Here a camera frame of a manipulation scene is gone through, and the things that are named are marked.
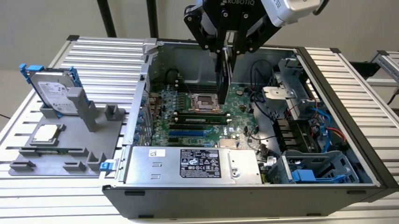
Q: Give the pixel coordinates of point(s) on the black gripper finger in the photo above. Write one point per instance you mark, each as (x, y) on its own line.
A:
(261, 39)
(195, 21)

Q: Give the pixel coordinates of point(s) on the silver finned heatsink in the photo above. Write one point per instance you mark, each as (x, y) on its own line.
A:
(229, 144)

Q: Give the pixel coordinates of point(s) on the silver CPU chip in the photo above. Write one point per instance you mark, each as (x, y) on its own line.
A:
(44, 133)

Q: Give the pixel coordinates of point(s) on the blue expansion slot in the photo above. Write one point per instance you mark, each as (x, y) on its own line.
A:
(187, 134)

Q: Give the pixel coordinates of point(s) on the metal CPU socket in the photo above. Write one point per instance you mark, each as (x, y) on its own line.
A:
(201, 101)

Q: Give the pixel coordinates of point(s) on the blue plastic drive tray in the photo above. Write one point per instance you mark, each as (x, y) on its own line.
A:
(303, 176)

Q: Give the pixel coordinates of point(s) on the green black graphics card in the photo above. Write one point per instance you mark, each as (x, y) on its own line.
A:
(224, 88)

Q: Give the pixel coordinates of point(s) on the hard disk in blue carrier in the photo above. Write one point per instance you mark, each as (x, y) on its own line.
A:
(52, 93)

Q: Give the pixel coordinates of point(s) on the green RAM stick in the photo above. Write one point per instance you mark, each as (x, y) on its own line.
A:
(63, 151)

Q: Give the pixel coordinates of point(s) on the long black expansion slot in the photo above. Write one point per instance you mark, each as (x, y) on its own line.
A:
(187, 127)

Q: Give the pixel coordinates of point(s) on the green motherboard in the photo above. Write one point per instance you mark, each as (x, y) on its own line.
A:
(236, 109)

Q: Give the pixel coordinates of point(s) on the grey metal disk bay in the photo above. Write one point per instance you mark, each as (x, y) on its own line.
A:
(311, 155)

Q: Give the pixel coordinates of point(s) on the silver power supply unit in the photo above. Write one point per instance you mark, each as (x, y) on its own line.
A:
(161, 168)

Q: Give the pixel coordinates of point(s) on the grey plastic parts rack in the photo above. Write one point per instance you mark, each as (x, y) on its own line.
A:
(77, 144)

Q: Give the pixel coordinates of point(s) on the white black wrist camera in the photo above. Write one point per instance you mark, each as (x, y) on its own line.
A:
(296, 11)

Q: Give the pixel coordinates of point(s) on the aluminium side frame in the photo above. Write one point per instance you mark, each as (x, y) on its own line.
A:
(386, 60)

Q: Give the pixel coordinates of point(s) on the silver metal drive bracket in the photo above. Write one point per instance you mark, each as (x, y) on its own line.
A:
(278, 93)

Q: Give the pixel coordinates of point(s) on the black metal stand pole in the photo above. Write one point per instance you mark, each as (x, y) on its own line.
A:
(152, 18)
(107, 18)

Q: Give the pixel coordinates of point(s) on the black labelled RAM stick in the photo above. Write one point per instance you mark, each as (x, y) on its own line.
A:
(199, 120)

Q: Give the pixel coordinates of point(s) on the open black PC case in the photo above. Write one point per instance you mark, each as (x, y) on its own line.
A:
(217, 205)

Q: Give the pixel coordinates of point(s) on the blue case latch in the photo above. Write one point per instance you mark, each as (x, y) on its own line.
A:
(104, 167)

